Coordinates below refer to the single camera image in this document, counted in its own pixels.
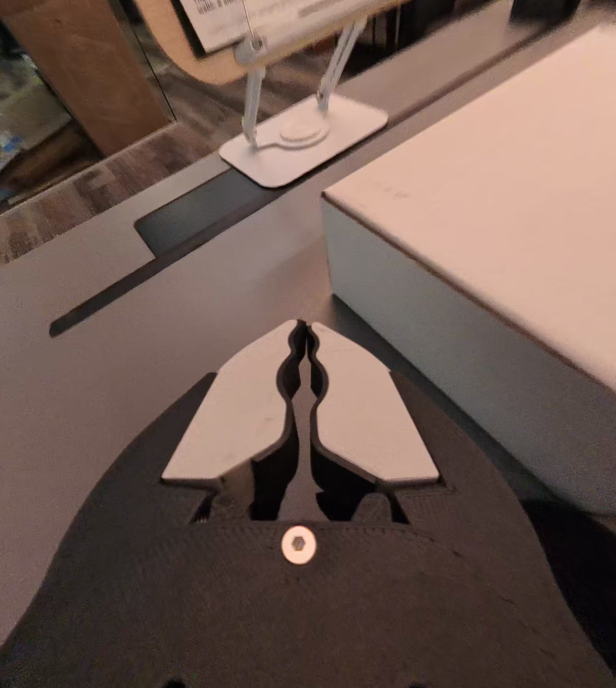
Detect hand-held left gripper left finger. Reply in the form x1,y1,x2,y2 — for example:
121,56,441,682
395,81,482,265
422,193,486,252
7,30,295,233
162,319,309,511

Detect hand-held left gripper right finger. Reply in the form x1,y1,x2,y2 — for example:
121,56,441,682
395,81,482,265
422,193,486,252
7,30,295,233
307,321,441,503

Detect white cardboard mailer box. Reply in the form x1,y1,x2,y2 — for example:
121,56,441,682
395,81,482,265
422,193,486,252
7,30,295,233
321,8,616,535

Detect pile of plastic packaging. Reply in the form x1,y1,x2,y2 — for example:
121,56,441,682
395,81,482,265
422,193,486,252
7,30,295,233
0,0,99,210

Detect printed instruction sheet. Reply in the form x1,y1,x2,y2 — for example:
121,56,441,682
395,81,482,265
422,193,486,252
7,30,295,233
178,0,373,54

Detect thin hanging cord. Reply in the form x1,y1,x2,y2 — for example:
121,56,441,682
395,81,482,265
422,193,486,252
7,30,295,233
240,0,266,52

